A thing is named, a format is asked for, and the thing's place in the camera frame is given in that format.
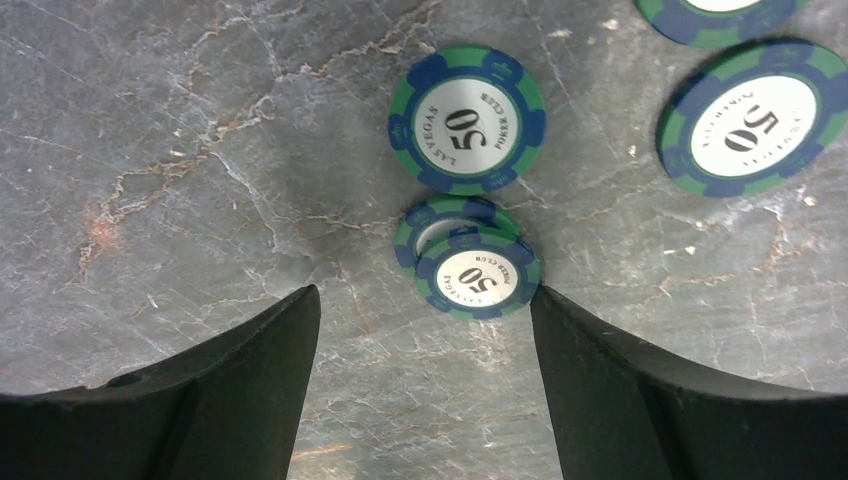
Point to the teal chip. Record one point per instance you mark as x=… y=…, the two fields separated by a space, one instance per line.
x=438 y=214
x=752 y=117
x=467 y=120
x=478 y=272
x=713 y=24

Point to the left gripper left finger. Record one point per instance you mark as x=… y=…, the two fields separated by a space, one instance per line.
x=227 y=408

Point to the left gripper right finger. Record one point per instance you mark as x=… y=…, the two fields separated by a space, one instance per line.
x=624 y=408

